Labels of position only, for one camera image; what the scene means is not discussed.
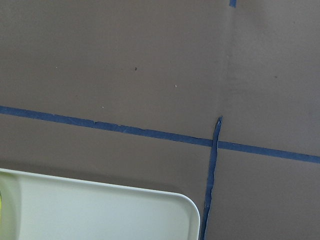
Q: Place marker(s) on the white bear tray plate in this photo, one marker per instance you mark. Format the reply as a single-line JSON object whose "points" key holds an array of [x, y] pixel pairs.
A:
{"points": [[44, 207]]}

